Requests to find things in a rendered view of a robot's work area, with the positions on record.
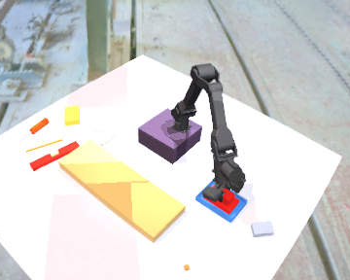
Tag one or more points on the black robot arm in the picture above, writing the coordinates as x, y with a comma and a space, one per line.
221, 137

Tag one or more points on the small white rectangular block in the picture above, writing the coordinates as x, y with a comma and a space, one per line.
262, 229

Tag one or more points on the blue open tray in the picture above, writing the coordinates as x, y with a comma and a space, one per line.
228, 217

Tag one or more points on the red rectangular block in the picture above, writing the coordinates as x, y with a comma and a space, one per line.
229, 201

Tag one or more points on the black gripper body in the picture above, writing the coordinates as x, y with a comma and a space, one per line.
214, 193

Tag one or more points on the orange-handled awl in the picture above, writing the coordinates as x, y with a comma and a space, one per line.
37, 127

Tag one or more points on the red flat bar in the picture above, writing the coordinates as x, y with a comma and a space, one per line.
53, 156

